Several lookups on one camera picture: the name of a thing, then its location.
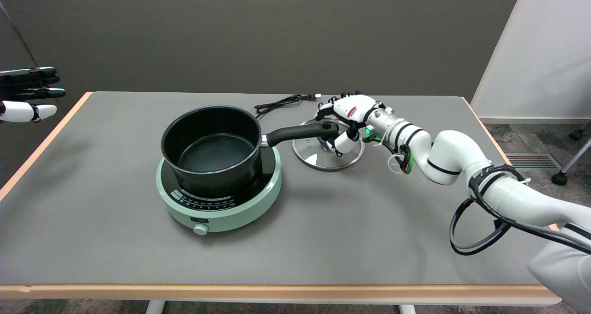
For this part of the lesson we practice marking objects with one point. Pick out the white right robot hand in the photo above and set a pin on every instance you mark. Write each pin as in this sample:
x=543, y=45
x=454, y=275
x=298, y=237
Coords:
x=355, y=108

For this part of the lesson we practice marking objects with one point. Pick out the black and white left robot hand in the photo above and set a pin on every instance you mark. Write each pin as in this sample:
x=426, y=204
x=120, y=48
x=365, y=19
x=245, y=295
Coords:
x=18, y=111

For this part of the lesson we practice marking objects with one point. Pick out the glass pot lid black knob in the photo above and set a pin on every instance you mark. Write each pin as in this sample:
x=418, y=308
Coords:
x=318, y=159

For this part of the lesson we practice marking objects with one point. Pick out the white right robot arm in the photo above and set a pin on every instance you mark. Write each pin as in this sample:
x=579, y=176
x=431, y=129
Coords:
x=457, y=157

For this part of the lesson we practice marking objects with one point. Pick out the grey table mat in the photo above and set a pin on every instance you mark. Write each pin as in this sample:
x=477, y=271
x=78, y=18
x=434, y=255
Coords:
x=346, y=221

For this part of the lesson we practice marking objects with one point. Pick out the green round induction cooker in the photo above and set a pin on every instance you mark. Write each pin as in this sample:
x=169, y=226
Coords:
x=240, y=214

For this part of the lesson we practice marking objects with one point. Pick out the floor vent grille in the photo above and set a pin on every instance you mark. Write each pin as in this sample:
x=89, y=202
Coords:
x=535, y=161

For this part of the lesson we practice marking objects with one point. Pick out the white table leg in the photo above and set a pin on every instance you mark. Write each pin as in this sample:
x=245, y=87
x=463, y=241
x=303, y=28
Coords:
x=407, y=310
x=155, y=307

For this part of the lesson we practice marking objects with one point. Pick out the office chair base with casters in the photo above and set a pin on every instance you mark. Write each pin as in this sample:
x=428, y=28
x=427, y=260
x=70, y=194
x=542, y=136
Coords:
x=559, y=178

